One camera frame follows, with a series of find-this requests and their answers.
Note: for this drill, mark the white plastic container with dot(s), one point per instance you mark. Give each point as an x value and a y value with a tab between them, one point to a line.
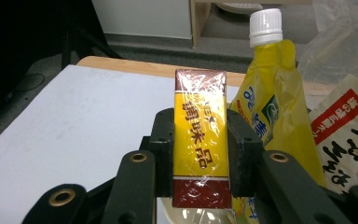
195	216

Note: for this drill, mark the white cabinet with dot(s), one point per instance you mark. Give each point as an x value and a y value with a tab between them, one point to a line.
143	18

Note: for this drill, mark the black curtain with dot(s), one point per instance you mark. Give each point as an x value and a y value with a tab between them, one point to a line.
12	31

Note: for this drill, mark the yellow spout pouch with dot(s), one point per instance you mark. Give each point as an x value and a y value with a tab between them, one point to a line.
279	102

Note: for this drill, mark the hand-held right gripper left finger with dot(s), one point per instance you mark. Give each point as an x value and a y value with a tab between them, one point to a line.
164	155

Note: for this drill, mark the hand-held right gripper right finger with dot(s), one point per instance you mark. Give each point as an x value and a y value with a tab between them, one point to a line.
240	155

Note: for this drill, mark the small yellow and red box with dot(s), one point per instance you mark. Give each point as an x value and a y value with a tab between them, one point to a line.
199	140

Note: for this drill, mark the clear bag of dried seaweed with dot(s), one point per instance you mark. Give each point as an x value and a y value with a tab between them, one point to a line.
348	124

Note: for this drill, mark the black metal stand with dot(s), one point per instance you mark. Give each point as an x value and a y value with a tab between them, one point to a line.
105	46

